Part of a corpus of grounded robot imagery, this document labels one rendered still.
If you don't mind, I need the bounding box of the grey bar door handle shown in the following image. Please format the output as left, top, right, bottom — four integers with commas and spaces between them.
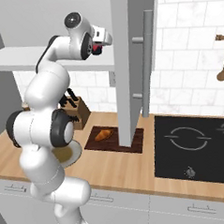
127, 9, 161, 119

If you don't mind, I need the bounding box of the grey cabinet door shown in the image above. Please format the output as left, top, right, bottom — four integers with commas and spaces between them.
109, 0, 168, 149

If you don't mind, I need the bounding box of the black hob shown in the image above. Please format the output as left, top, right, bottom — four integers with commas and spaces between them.
150, 110, 224, 191

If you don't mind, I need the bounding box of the grey wall cabinet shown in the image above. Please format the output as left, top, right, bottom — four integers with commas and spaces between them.
0, 0, 116, 79

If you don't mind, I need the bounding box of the small brown object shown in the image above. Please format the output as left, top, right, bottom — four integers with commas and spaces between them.
21, 101, 31, 112

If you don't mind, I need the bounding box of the grey wall socket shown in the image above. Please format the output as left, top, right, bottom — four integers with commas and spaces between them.
109, 70, 117, 88

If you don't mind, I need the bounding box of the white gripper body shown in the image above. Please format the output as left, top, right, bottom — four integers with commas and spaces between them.
99, 26, 114, 47

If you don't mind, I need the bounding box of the white round plate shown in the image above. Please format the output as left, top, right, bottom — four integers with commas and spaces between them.
51, 138, 84, 170

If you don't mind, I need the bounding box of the grey drawer handle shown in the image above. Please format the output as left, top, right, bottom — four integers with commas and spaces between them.
187, 202, 217, 217
88, 191, 114, 204
3, 182, 28, 194

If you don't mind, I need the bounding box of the olive-brown pastry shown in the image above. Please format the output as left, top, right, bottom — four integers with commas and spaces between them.
52, 145, 75, 164

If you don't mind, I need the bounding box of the wooden knife block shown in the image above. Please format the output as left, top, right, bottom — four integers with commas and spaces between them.
58, 96, 94, 132

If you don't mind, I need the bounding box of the grey tall cabinet side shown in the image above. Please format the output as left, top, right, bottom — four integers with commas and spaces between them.
0, 4, 27, 142

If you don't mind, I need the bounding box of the wooden hanging spoon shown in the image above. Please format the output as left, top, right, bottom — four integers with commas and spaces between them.
215, 48, 224, 82

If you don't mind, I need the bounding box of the dark wooden cutting board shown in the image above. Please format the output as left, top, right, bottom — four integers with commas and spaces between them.
82, 122, 146, 157

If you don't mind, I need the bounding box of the grey hob knob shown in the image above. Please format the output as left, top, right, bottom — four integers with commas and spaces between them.
184, 165, 197, 179

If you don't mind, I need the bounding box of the black knife handle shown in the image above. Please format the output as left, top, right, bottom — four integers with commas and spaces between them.
67, 87, 81, 103
57, 95, 74, 110

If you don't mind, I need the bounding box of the white drawer front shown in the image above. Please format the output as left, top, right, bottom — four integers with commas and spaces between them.
148, 189, 224, 224
84, 184, 152, 218
0, 174, 46, 213

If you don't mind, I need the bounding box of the orange-brown croissant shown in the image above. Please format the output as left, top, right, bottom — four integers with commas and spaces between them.
94, 127, 115, 143

